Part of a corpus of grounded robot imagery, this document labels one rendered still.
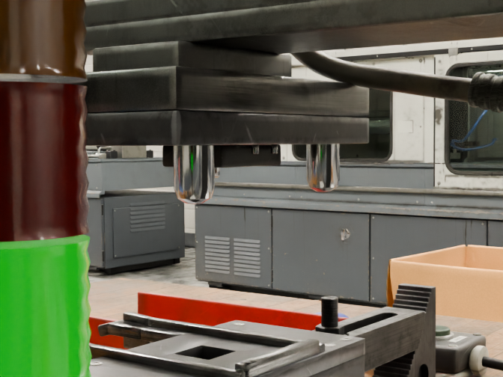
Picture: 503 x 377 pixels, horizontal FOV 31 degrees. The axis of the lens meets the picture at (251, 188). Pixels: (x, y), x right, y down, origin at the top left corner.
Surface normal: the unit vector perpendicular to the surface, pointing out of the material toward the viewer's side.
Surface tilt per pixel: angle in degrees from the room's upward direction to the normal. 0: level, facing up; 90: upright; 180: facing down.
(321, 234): 90
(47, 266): 76
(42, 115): 104
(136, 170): 90
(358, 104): 90
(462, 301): 87
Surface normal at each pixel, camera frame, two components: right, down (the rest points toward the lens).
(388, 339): 0.80, 0.03
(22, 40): 0.45, -0.20
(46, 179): 0.66, -0.21
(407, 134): -0.64, 0.04
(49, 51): 0.66, 0.28
